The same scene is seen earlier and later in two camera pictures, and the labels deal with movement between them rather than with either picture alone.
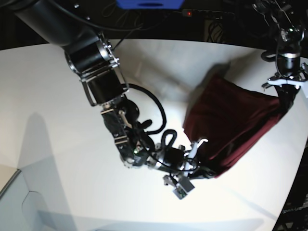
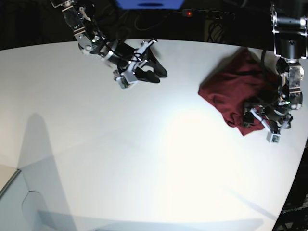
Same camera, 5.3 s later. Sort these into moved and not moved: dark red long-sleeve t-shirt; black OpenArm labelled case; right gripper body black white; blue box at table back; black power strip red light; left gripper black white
Moved: right gripper body black white; left gripper black white; dark red long-sleeve t-shirt
Not moved: black power strip red light; black OpenArm labelled case; blue box at table back
